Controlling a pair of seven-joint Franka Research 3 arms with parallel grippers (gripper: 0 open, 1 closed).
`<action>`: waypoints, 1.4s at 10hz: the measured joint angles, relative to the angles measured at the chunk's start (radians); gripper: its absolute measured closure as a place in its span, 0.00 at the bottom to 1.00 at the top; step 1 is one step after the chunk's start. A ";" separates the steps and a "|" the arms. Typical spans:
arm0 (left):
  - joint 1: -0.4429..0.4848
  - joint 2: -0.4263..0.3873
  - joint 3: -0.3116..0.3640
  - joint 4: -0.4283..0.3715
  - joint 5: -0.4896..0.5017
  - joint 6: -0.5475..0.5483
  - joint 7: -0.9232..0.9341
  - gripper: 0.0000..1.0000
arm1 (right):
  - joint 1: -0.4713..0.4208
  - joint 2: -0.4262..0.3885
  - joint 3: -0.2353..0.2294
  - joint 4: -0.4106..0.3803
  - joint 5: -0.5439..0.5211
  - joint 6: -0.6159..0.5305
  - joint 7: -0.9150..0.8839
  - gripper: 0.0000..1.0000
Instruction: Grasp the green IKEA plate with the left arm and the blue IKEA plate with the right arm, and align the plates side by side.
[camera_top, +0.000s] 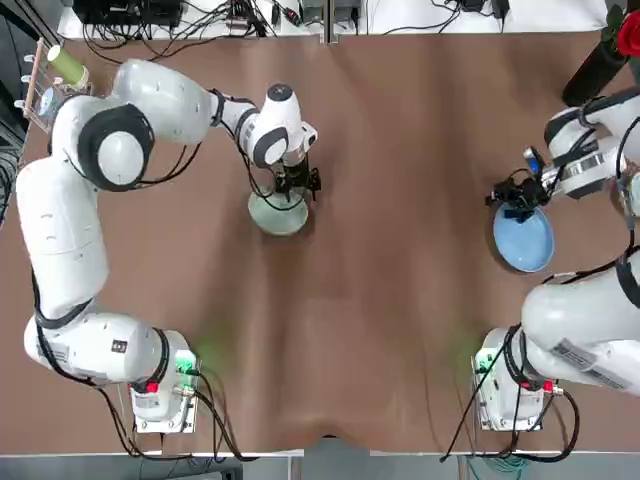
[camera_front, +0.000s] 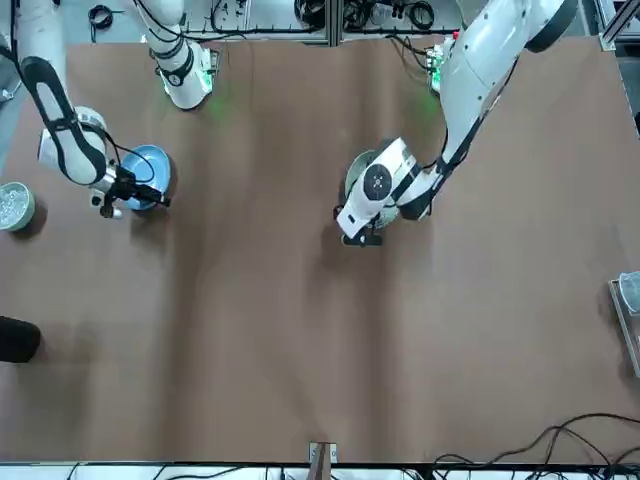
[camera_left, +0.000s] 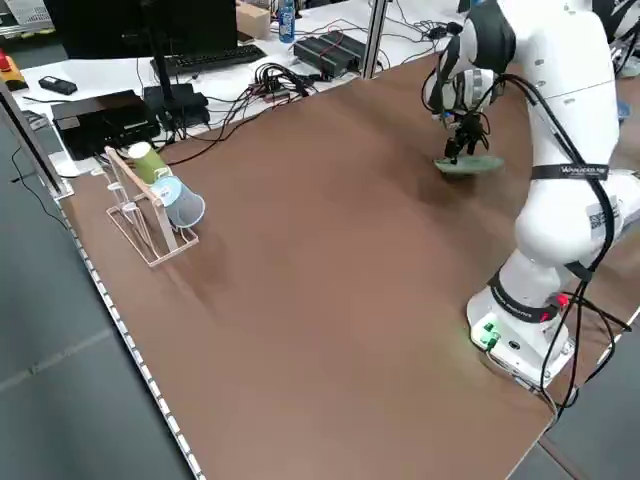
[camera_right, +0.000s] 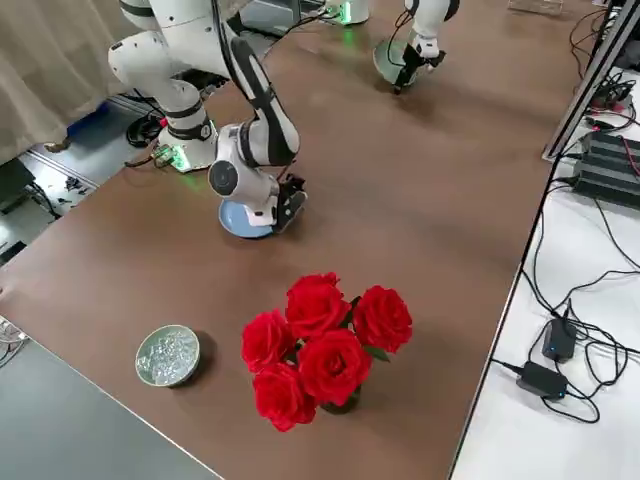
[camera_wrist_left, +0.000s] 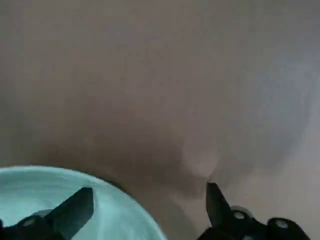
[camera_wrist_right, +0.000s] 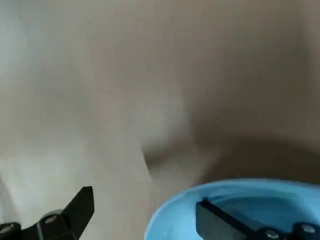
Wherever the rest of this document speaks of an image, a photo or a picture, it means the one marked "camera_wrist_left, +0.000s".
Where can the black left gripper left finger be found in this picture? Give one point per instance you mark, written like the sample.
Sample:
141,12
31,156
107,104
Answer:
70,215

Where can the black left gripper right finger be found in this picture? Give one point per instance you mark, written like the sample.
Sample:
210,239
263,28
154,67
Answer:
222,212

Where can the green plate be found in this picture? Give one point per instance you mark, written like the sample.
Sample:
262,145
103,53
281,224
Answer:
120,215

